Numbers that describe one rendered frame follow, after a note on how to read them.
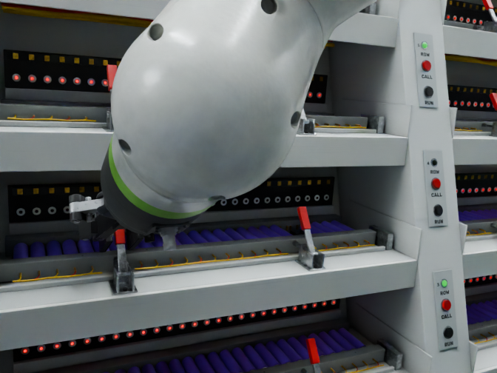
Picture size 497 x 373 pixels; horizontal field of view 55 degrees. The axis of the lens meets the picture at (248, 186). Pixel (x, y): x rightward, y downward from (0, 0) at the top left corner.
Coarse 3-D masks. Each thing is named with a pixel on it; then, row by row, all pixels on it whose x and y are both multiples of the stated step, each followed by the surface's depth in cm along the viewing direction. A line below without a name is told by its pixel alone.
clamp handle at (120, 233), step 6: (114, 234) 59; (120, 234) 58; (120, 240) 58; (120, 246) 58; (120, 252) 58; (120, 258) 57; (120, 264) 57; (126, 264) 57; (120, 270) 57; (126, 270) 57
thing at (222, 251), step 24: (240, 240) 70; (264, 240) 71; (288, 240) 72; (336, 240) 76; (360, 240) 78; (0, 264) 56; (24, 264) 57; (48, 264) 58; (72, 264) 59; (96, 264) 61; (144, 264) 63; (168, 264) 65
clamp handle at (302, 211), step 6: (300, 210) 70; (306, 210) 70; (300, 216) 70; (306, 216) 70; (300, 222) 70; (306, 222) 69; (306, 228) 69; (306, 234) 69; (306, 240) 68; (312, 240) 69; (312, 246) 68; (312, 252) 68
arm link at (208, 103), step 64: (192, 0) 25; (256, 0) 25; (128, 64) 24; (192, 64) 23; (256, 64) 24; (128, 128) 24; (192, 128) 23; (256, 128) 24; (128, 192) 32; (192, 192) 26
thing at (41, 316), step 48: (384, 240) 78; (48, 288) 56; (96, 288) 57; (144, 288) 58; (192, 288) 59; (240, 288) 61; (288, 288) 65; (336, 288) 68; (384, 288) 72; (0, 336) 50; (48, 336) 52
